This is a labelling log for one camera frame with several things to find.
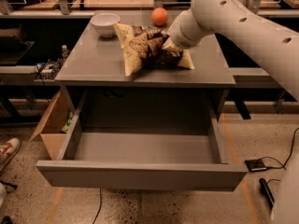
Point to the white and orange sneaker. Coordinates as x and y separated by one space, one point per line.
7 151

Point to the green packet in box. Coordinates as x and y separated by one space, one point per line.
67 122

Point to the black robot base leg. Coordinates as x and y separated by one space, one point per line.
266 192

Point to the grey counter cabinet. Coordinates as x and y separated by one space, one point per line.
96 61

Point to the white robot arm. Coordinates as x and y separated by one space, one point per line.
273 47

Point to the small clear bottle on shelf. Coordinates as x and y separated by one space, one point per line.
64 52

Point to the small black device on floor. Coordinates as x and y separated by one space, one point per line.
255 165

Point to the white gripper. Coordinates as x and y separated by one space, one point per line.
177 37

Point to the orange fruit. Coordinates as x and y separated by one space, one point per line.
159 16

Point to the grey open drawer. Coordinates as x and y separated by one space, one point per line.
164 139

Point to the cardboard box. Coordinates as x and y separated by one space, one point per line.
49 128

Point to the brown chip bag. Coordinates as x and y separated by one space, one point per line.
142 48

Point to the white ceramic bowl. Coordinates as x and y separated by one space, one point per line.
104 23

